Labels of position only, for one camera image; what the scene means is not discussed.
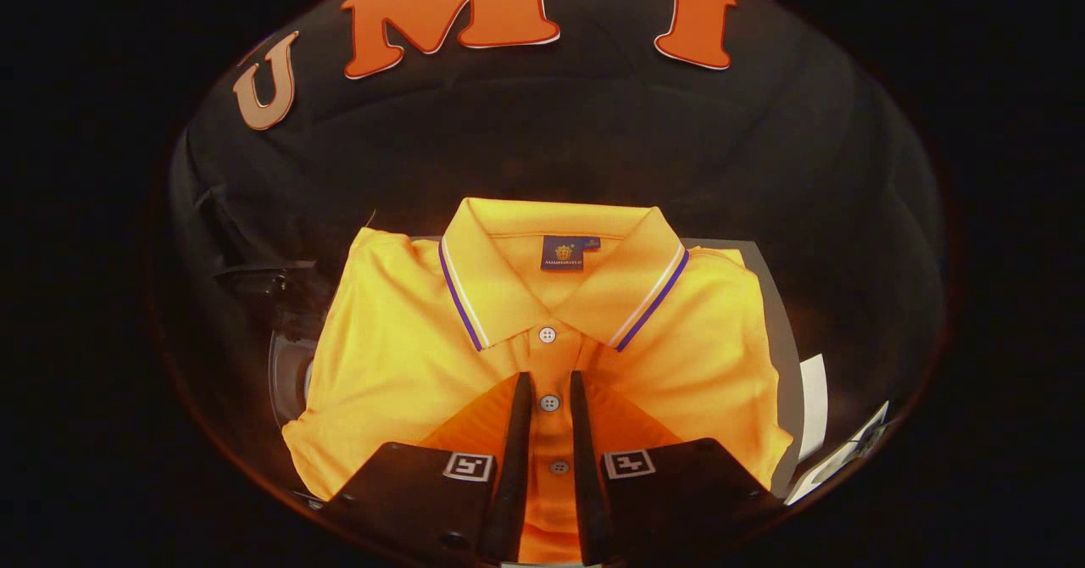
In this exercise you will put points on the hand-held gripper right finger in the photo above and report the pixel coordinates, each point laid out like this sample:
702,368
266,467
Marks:
587,475

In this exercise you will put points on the yellow polo shirt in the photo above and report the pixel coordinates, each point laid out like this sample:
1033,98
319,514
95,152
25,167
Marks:
390,364

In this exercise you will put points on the grey washing machine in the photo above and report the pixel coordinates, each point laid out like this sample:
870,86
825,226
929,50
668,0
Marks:
288,373

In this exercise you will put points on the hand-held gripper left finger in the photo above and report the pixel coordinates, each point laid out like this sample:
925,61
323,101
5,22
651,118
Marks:
513,475

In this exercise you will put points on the white flat panel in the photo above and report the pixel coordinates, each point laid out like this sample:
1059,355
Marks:
835,462

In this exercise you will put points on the grey cabinet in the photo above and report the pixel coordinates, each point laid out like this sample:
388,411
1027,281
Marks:
767,305

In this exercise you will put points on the white paper sheet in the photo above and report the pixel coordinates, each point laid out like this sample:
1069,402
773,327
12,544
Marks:
814,407

